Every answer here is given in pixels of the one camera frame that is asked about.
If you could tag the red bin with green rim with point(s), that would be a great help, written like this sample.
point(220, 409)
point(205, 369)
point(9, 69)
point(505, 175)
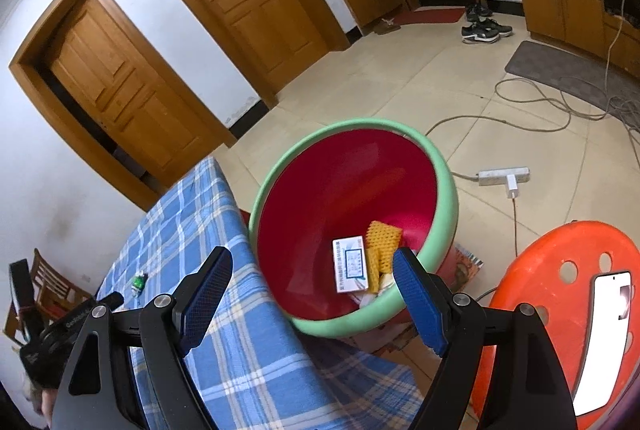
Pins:
point(350, 170)

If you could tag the white box with teal print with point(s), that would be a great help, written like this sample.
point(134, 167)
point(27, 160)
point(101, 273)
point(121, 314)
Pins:
point(350, 262)

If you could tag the orange plastic stool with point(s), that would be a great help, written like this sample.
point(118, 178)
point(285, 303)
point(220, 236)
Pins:
point(545, 280)

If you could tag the smartphone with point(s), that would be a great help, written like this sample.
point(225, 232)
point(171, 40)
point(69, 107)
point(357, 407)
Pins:
point(602, 340)

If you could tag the red doormat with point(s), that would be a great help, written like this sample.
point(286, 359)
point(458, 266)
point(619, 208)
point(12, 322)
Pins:
point(430, 16)

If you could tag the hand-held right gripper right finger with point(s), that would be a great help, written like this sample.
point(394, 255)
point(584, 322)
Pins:
point(417, 305)

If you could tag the yellow foam fruit net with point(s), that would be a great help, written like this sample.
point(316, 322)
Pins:
point(373, 265)

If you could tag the person's left hand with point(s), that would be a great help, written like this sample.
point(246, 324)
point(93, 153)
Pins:
point(42, 402)

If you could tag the grey floor mat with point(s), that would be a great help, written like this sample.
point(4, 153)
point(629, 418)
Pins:
point(565, 70)

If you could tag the small green wrapper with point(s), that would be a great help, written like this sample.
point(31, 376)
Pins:
point(137, 282)

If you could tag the blue plaid tablecloth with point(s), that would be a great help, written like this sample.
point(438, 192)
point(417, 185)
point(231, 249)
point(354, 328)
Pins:
point(260, 360)

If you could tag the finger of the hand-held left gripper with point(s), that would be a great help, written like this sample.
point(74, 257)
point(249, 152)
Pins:
point(111, 301)

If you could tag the colourful magazine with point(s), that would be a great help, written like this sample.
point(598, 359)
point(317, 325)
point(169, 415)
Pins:
point(467, 267)

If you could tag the yellow sponge cloth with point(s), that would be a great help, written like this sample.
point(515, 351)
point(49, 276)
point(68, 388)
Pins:
point(385, 237)

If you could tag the white power strip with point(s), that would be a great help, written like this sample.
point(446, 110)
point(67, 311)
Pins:
point(502, 174)

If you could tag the wooden chair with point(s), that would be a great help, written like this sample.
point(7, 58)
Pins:
point(60, 282)

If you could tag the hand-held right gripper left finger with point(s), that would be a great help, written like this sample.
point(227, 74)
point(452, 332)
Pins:
point(205, 305)

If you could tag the black and white sneaker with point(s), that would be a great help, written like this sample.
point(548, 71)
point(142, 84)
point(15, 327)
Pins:
point(477, 39)
point(492, 28)

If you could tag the brown slipper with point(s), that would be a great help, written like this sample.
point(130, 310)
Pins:
point(387, 25)

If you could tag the dark shoe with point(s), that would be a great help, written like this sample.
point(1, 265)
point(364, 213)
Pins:
point(485, 10)
point(472, 11)

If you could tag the wooden low cabinet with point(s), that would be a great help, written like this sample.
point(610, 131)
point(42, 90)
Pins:
point(560, 0)

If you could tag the white charger plug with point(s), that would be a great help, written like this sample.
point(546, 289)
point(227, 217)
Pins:
point(512, 186)

